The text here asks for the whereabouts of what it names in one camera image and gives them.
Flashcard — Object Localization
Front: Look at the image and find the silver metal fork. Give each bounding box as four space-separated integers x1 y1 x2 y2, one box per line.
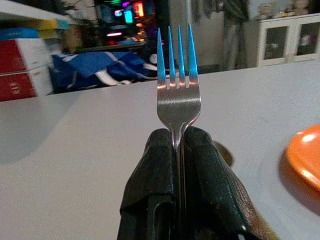
156 23 202 154

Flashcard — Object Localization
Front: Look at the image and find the blue and white bag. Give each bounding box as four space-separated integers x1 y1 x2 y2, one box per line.
51 51 161 94

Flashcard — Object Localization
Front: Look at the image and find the white glass-door cabinet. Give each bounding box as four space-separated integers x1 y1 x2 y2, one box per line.
256 13 320 68

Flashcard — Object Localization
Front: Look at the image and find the orange plastic plate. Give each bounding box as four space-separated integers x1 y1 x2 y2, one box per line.
277 123 320 201

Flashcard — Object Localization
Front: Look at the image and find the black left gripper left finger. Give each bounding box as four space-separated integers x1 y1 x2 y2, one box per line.
117 128 181 240

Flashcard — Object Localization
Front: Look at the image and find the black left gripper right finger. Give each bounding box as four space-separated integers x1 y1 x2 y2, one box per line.
180 125 278 240

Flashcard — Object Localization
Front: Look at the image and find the computer with coloured lights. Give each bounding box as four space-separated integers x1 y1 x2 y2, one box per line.
94 0 161 51

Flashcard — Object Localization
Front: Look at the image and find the red and white box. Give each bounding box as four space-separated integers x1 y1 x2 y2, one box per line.
0 65 55 102
0 37 52 76

